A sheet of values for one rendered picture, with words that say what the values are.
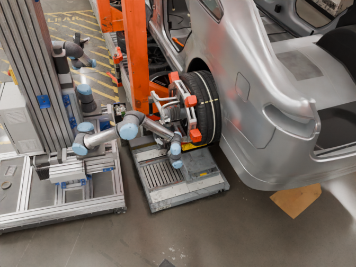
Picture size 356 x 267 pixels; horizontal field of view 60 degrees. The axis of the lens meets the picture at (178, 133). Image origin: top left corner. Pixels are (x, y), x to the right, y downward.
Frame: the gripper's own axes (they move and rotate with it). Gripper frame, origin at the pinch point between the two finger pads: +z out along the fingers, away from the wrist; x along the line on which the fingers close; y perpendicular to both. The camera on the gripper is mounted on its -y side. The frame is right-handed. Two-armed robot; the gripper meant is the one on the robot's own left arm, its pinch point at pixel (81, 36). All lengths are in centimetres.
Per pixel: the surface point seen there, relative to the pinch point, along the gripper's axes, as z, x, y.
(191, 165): -67, 120, 91
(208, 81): -60, 120, -4
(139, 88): -31, 60, 31
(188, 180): -81, 118, 99
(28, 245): -146, -20, 131
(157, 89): -22, 77, 35
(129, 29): -35, 50, -29
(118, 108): -26, 39, 63
